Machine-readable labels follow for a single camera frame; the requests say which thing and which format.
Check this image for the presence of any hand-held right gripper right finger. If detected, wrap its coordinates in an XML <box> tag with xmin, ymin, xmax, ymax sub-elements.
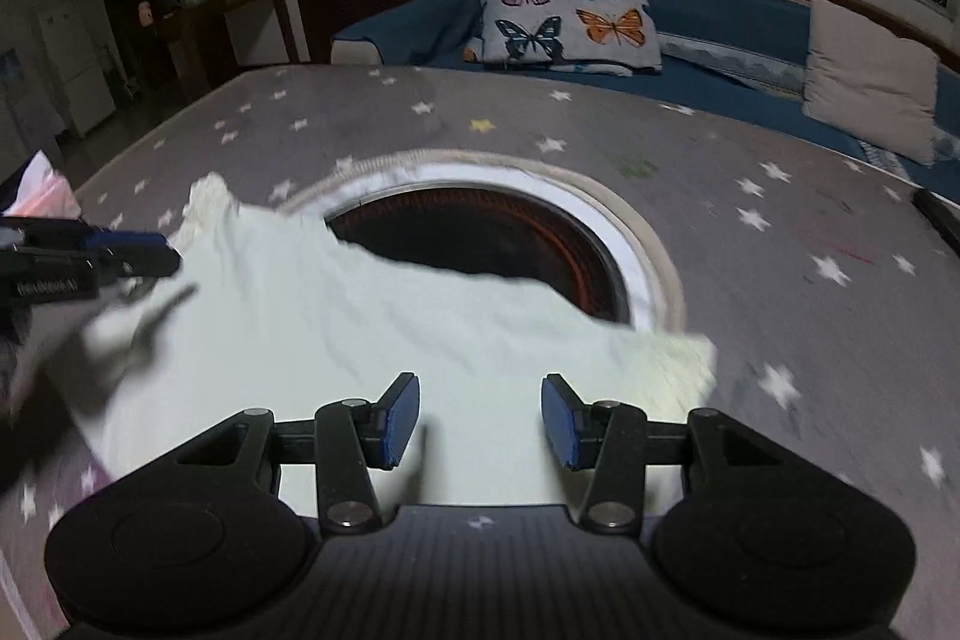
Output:
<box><xmin>540</xmin><ymin>374</ymin><xmax>792</xmax><ymax>534</ymax></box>

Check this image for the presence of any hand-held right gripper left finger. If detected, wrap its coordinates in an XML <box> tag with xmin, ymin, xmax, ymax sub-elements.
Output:
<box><xmin>169</xmin><ymin>372</ymin><xmax>421</xmax><ymax>536</ymax></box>

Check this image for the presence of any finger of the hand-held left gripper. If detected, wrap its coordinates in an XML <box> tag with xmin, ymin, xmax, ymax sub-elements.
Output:
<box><xmin>82</xmin><ymin>246</ymin><xmax>182</xmax><ymax>281</ymax></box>
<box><xmin>0</xmin><ymin>215</ymin><xmax>172</xmax><ymax>257</ymax></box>

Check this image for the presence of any pale green shirt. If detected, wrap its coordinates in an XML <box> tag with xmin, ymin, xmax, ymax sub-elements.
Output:
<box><xmin>75</xmin><ymin>171</ymin><xmax>717</xmax><ymax>521</ymax></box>

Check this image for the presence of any white refrigerator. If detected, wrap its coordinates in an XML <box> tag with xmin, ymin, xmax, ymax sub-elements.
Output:
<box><xmin>34</xmin><ymin>2</ymin><xmax>117</xmax><ymax>135</ymax></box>

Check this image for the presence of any round built-in table stove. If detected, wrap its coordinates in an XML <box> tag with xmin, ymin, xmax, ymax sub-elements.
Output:
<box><xmin>326</xmin><ymin>179</ymin><xmax>650</xmax><ymax>330</ymax></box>

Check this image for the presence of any dark wooden side table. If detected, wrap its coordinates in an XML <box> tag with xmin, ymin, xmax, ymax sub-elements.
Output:
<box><xmin>150</xmin><ymin>0</ymin><xmax>301</xmax><ymax>94</ymax></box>

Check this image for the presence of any grey star-print tablecloth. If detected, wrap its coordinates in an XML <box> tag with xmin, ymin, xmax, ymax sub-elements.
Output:
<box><xmin>0</xmin><ymin>62</ymin><xmax>960</xmax><ymax>640</ymax></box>

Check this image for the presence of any butterfly print pillow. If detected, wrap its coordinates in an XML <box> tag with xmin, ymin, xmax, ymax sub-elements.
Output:
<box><xmin>463</xmin><ymin>0</ymin><xmax>665</xmax><ymax>77</ymax></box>

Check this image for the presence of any blue sofa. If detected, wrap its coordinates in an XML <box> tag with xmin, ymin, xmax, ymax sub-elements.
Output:
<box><xmin>330</xmin><ymin>0</ymin><xmax>960</xmax><ymax>206</ymax></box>

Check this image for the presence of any beige pillow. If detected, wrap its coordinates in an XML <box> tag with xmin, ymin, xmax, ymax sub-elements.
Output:
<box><xmin>801</xmin><ymin>0</ymin><xmax>942</xmax><ymax>167</ymax></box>

